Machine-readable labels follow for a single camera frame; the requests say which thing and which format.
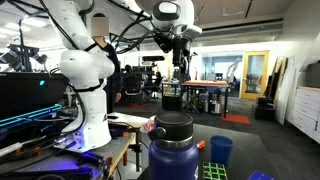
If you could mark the white drawer cabinet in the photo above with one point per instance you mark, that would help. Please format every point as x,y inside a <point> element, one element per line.
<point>306,111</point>

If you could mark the orange capped white marker pen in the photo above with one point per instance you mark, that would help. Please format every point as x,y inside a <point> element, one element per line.
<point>201,144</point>

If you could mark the blue orange puzzle cube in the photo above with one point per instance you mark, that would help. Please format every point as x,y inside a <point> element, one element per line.
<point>261,175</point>

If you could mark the black swivel chair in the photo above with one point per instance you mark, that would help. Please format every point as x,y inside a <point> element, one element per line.
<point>132,83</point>

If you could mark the black camera on stand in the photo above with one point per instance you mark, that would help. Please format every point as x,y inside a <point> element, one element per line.
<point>152,58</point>

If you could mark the metal breadboard robot table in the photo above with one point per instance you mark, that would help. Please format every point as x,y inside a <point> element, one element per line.
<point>66,161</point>

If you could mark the orange topped work table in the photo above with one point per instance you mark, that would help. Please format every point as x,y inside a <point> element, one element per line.
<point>206,83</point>

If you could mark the leaning wooden boards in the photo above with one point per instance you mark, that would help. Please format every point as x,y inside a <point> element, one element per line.
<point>281,86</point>

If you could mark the black computer monitor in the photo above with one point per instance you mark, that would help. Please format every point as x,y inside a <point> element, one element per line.
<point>30,93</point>

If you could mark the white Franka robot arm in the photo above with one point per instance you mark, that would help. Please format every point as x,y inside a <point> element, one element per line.
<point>88,66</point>

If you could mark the yellow framed door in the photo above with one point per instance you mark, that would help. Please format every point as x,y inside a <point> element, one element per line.
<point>245,75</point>

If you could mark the blue plastic cup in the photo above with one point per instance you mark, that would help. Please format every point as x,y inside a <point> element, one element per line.
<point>221,150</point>

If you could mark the black studio light stand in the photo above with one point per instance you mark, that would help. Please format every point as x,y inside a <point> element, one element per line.
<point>23,53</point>

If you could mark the black floor box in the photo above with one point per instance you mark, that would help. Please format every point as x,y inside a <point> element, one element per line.
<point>265,110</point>

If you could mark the orange floor mat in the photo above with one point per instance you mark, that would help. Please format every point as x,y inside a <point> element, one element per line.
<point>236,119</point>

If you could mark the person in dark clothes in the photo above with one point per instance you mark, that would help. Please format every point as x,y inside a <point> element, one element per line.
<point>113,66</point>

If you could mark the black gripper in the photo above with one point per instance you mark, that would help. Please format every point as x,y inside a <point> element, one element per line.
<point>181,50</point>

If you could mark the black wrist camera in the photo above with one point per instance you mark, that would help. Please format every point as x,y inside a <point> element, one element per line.
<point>164,42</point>

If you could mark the blue bottle with black lid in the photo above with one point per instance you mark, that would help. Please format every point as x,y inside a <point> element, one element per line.
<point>173,156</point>

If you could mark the black green Rubik's cube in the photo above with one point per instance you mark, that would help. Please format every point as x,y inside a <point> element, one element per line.
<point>214,171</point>

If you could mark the white flat board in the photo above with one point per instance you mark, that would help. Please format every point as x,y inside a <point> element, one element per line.
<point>128,119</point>

